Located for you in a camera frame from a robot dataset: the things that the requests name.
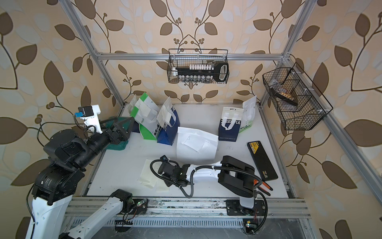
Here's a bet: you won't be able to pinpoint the small dark navy bag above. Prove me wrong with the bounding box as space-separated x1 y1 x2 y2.
128 96 141 133

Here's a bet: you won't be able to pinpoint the green white cool tea bag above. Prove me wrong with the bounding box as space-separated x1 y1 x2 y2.
130 93 161 141

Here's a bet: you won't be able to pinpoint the white bag back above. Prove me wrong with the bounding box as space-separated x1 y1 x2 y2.
176 127 218 165

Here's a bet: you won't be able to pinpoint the blue takeaway bag white handles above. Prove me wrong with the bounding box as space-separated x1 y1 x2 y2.
157 97 180 145

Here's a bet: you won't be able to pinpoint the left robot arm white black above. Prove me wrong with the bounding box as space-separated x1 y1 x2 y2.
25 117 135 239

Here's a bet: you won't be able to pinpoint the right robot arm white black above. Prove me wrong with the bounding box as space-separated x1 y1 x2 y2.
150 155 273 209

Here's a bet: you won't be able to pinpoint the green plastic tool case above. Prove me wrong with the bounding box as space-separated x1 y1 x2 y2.
105 117 135 151

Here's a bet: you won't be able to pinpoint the black yellow-labelled device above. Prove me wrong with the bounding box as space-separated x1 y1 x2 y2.
247 141 279 181

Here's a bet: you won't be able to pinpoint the white green bag right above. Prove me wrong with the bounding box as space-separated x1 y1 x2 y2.
239 96 257 132

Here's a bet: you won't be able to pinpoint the black socket set holder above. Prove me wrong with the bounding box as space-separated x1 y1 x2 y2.
172 61 229 83

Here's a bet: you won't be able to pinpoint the object in right basket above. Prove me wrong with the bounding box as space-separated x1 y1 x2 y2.
270 88 298 106

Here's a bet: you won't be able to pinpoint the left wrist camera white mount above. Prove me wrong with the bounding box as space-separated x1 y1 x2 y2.
74 105 102 133

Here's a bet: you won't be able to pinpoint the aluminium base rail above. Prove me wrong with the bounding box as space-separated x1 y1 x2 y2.
65 197 311 219

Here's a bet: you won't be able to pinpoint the orange handled pliers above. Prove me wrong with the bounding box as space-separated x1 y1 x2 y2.
254 179 273 197

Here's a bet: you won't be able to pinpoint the back wire basket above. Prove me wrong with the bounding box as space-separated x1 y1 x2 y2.
167 48 229 84

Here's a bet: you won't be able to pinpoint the wire basket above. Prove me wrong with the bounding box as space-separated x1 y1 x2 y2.
262 63 333 130
167 48 229 84

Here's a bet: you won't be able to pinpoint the right wire basket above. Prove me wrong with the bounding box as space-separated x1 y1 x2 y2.
262 63 333 130

